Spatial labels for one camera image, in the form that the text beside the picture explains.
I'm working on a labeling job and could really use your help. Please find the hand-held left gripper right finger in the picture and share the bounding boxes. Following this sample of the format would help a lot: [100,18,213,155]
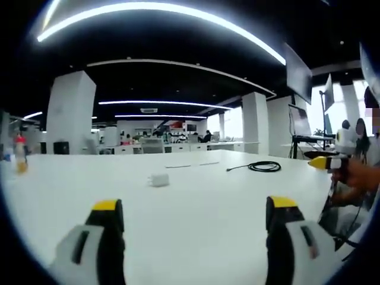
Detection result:
[265,195,338,285]

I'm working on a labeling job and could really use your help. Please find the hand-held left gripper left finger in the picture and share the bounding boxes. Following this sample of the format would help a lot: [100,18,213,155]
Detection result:
[49,199,125,285]

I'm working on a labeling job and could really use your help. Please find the black Type-C cable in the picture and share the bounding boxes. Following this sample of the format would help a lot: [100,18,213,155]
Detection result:
[226,160,282,173]

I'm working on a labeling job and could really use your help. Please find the white charger adapter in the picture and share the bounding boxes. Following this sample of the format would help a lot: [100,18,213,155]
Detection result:
[146,173,170,188]

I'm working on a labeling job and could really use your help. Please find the white desk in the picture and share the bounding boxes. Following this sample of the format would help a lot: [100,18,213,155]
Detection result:
[0,149,338,285]

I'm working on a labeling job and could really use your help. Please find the person's right hand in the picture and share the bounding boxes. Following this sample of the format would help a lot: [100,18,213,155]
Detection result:
[338,159,380,206]

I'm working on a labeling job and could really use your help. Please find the black laptop stand table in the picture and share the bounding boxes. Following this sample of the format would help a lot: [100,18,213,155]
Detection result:
[290,134,337,159]

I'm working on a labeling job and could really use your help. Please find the open laptop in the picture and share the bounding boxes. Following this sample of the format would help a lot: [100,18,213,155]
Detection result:
[288,103,313,137]

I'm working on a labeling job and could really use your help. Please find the small monitor on stand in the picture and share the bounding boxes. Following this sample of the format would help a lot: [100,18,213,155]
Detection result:
[319,73,335,136]

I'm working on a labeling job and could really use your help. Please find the large black monitor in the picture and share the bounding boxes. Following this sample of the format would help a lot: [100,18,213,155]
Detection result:
[284,42,314,105]

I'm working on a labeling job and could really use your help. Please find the black box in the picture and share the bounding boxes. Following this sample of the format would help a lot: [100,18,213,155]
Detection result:
[53,141,70,155]

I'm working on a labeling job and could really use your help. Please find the orange drink bottle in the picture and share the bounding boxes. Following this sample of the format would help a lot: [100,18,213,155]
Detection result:
[14,132,30,175]

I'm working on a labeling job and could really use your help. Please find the grey office chair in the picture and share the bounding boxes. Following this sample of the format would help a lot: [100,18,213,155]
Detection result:
[141,138,166,154]

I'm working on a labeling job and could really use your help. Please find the long ceiling light strip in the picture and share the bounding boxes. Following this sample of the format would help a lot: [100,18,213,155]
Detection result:
[37,1,286,65]

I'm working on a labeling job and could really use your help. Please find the thin black cable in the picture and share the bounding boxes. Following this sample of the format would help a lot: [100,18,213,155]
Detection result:
[319,175,368,262]

